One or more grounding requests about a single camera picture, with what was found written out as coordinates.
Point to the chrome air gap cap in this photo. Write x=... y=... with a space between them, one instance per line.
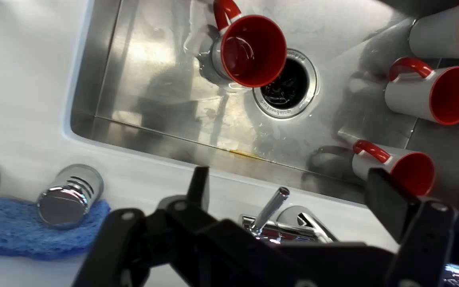
x=68 y=195

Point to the white mug red inside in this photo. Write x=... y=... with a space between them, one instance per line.
x=245 y=48
x=428 y=93
x=397 y=163
x=444 y=32

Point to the blue sponge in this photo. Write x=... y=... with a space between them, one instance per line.
x=34 y=235

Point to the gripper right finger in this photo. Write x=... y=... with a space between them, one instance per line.
x=420 y=231

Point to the chrome tap lever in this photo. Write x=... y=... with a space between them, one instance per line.
x=269 y=209

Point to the chrome tap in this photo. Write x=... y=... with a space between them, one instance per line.
x=293 y=227

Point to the stainless steel sink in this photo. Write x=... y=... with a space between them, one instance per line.
x=221 y=99

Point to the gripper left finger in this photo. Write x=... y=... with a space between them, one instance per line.
x=181 y=239

